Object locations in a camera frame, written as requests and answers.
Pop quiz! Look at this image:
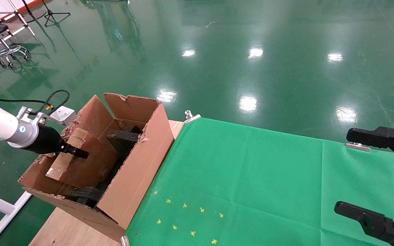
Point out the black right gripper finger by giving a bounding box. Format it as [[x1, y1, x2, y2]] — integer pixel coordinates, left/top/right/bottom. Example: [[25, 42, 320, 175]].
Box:
[[346, 126, 394, 169], [334, 201, 394, 246]]

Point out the large open cardboard carton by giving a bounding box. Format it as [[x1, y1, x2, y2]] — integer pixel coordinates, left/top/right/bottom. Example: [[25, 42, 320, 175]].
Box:
[[17, 92, 175, 243]]

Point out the small taped cardboard box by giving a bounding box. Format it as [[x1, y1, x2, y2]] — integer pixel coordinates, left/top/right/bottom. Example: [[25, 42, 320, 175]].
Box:
[[45, 127, 119, 189]]

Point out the green table cloth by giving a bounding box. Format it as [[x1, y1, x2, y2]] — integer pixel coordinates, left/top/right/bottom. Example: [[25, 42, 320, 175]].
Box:
[[125, 117, 394, 246]]

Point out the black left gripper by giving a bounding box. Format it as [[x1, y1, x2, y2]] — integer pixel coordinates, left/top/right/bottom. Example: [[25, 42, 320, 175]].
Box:
[[23, 124, 90, 160]]

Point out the black curved pole stand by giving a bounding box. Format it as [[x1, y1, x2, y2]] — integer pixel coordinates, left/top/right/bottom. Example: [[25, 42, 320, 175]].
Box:
[[21, 0, 48, 23]]

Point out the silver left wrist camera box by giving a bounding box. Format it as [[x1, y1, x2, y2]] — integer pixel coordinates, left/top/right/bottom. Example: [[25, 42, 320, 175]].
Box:
[[17, 105, 78, 126]]

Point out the black tripod stand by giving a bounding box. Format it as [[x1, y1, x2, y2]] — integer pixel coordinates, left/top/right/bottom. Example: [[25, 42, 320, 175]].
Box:
[[41, 0, 71, 28]]

